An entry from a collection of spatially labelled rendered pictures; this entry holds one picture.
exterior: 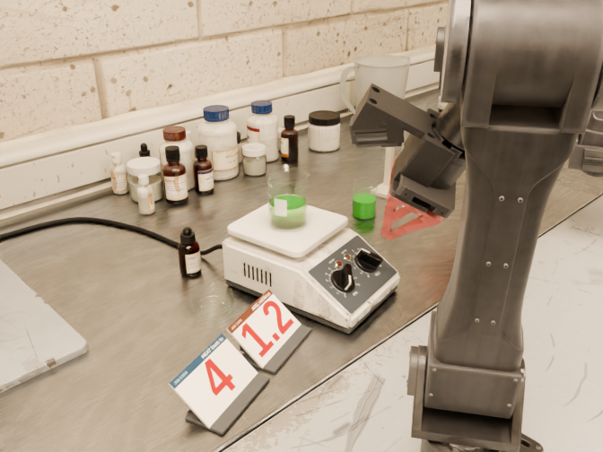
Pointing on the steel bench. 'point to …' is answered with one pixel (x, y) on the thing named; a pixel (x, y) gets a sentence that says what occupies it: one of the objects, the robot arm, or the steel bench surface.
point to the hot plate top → (318, 230)
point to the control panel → (368, 281)
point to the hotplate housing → (296, 280)
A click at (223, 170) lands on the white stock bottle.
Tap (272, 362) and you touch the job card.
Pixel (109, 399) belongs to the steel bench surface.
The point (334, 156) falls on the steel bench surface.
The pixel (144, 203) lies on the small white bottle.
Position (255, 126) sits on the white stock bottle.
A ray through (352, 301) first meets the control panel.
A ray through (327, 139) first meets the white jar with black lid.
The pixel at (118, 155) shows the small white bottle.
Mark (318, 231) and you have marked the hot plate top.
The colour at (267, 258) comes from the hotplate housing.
